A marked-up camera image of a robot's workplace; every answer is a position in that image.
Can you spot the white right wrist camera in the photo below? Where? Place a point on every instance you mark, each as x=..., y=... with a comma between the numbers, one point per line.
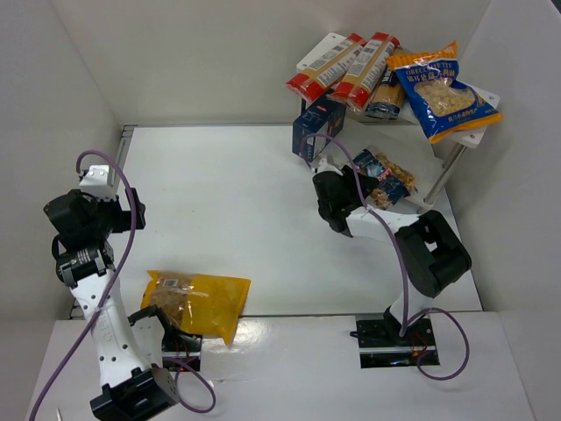
x=326, y=164

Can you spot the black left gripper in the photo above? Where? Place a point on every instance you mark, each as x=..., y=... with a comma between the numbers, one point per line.
x=127, y=215

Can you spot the right red spaghetti pack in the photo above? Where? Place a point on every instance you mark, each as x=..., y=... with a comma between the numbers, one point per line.
x=362, y=77

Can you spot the yellow pasta bag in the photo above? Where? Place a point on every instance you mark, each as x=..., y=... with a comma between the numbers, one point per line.
x=205, y=305

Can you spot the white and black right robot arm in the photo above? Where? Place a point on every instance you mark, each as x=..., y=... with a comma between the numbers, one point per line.
x=430, y=254

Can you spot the dark blue pasta box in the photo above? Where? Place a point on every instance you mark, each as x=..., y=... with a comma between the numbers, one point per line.
x=323, y=116

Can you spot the left red spaghetti pack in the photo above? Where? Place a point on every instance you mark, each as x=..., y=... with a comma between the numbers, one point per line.
x=326, y=70

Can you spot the dark blue spaghetti pack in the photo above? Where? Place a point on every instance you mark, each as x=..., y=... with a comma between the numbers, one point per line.
x=387, y=99

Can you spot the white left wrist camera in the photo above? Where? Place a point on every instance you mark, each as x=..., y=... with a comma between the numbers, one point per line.
x=98, y=182

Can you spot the red spaghetti pack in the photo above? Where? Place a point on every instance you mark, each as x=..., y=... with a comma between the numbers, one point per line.
x=362, y=77
x=326, y=70

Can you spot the blue orange orecchiette bag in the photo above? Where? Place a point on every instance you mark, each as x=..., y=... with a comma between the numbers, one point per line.
x=440, y=102

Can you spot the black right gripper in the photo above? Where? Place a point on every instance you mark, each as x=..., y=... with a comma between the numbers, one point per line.
x=351, y=183

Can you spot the tricolour fusilli pasta bag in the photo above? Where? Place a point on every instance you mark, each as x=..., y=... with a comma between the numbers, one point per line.
x=394, y=182

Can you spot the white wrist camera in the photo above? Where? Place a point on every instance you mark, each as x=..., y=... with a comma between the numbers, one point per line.
x=326, y=164
x=98, y=182

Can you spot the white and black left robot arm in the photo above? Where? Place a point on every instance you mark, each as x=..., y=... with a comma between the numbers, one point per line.
x=134, y=383

